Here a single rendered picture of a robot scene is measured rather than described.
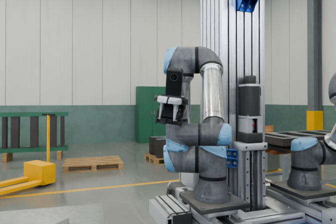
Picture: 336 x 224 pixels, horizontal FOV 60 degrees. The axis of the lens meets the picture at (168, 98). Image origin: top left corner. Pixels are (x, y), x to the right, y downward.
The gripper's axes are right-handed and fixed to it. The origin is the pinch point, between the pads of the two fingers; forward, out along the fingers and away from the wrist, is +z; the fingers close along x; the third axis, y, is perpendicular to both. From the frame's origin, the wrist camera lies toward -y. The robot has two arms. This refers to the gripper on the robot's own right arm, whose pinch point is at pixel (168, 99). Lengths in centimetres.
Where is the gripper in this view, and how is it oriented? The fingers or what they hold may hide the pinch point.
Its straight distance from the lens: 69.9
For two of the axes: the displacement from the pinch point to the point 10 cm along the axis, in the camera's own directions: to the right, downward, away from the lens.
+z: -1.1, 0.0, -9.9
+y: -1.3, 9.9, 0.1
